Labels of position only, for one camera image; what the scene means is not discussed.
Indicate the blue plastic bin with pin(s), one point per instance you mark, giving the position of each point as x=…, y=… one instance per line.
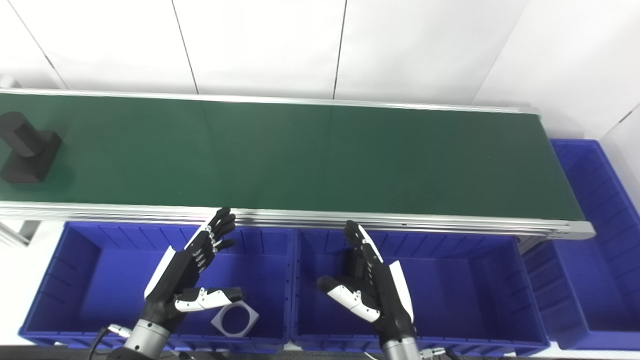
x=110, y=285
x=600, y=250
x=460, y=295

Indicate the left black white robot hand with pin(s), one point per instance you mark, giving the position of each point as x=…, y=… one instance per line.
x=180, y=272

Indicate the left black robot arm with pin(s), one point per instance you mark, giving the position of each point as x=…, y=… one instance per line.
x=142, y=340

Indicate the green conveyor belt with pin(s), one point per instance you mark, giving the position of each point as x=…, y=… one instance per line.
x=310, y=160

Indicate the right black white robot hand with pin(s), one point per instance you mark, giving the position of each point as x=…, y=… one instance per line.
x=385, y=300

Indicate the black cylinder-on-block part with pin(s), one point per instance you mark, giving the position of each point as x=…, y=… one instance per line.
x=27, y=152

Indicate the aluminium conveyor leg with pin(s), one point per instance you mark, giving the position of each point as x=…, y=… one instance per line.
x=20, y=231

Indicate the grey square plate round hole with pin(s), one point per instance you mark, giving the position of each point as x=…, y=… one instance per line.
x=220, y=322

